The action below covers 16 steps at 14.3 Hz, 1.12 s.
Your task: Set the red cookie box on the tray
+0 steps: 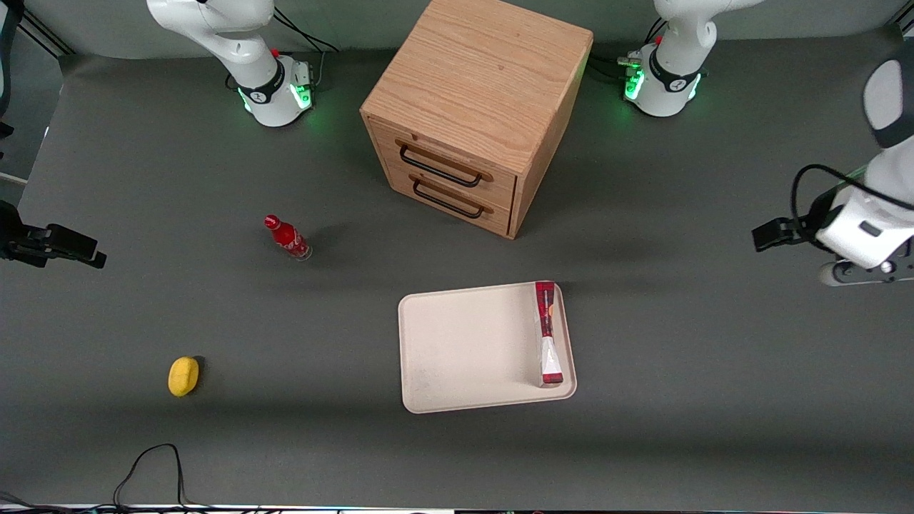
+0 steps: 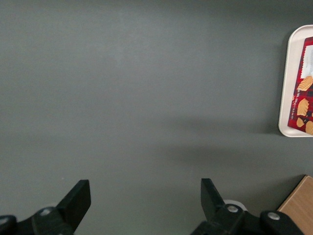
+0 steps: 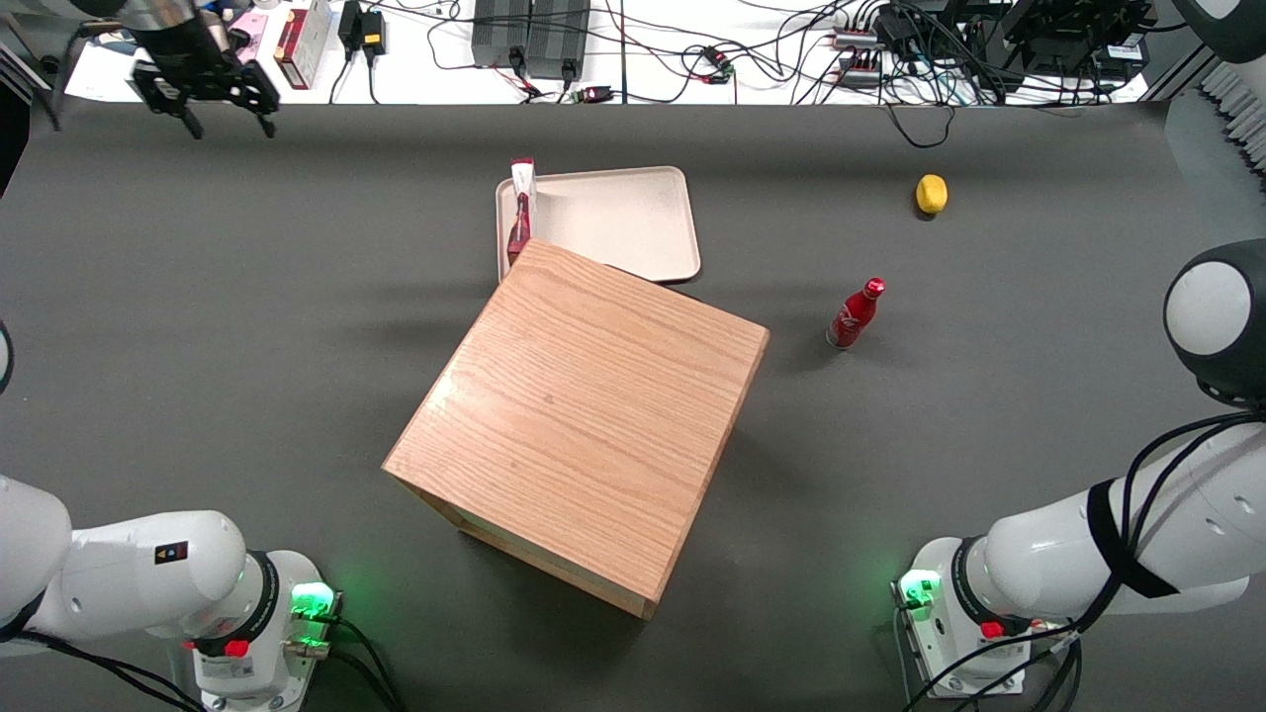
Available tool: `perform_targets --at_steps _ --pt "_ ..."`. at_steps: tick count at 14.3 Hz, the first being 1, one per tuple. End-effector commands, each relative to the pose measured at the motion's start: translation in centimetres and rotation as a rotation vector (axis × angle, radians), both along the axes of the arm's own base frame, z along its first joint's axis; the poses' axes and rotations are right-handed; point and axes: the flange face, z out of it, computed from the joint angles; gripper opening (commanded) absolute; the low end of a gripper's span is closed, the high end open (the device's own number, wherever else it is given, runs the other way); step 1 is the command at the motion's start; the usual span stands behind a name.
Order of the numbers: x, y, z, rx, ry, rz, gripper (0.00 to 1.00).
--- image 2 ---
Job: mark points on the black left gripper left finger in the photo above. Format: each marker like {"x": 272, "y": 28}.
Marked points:
{"x": 73, "y": 203}

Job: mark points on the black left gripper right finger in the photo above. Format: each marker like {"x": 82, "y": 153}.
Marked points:
{"x": 212, "y": 208}

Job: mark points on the dark grey table mat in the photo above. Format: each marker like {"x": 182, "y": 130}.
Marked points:
{"x": 134, "y": 98}

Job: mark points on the cream rectangular tray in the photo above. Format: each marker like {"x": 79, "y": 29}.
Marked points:
{"x": 292, "y": 73}

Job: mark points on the red cookie box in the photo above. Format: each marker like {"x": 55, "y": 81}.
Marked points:
{"x": 305, "y": 93}

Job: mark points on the light wooden drawer cabinet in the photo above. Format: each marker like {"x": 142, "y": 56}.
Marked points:
{"x": 298, "y": 203}

